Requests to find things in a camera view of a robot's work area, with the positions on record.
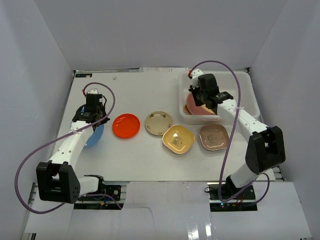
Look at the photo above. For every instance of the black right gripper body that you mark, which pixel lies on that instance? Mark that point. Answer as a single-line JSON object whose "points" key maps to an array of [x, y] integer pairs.
{"points": [[199, 96]]}

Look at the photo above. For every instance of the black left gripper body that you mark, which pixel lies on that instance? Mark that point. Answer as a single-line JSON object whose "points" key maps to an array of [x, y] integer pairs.
{"points": [[100, 113]]}

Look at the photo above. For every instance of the pink round plate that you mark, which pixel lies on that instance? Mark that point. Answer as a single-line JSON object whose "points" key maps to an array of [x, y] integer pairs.
{"points": [[193, 109]]}

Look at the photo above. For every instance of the blue round plate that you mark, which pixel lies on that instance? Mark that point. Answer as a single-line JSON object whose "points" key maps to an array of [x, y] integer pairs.
{"points": [[96, 136]]}

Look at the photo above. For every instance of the brown square panda dish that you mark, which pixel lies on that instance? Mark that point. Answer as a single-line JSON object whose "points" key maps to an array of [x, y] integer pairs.
{"points": [[214, 137]]}

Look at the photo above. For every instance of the yellow square panda dish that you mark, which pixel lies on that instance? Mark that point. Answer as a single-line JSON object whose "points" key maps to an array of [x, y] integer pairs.
{"points": [[178, 139]]}

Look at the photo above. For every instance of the yellow round bear plate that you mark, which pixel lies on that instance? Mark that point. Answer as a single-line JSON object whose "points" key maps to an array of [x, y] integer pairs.
{"points": [[207, 110]]}

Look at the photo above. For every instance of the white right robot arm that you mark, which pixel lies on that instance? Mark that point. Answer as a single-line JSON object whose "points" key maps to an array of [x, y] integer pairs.
{"points": [[265, 144]]}

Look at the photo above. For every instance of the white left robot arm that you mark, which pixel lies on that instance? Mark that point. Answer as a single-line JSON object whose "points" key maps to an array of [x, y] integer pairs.
{"points": [[56, 178]]}

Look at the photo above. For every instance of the white plastic bin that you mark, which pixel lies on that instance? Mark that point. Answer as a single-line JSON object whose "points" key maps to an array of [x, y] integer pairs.
{"points": [[226, 83]]}

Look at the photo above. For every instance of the orange round plate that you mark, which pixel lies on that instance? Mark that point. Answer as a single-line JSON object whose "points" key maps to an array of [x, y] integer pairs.
{"points": [[126, 126]]}

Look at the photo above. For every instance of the black label sticker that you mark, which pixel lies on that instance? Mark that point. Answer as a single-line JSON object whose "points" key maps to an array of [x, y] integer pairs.
{"points": [[83, 75]]}

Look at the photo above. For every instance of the beige patterned small plate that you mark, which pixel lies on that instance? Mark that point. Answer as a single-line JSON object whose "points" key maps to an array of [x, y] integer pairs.
{"points": [[158, 122]]}

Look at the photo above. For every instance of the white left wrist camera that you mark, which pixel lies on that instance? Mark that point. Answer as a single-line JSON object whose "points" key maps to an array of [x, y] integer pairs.
{"points": [[93, 91]]}

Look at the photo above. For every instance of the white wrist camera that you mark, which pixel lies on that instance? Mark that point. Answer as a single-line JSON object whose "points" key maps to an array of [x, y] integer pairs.
{"points": [[193, 75], [93, 91]]}

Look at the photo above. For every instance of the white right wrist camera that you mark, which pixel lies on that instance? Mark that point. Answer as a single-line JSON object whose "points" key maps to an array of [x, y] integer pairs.
{"points": [[193, 75]]}

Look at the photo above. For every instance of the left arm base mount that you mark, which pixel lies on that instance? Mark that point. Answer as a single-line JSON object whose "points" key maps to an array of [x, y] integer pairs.
{"points": [[108, 195]]}

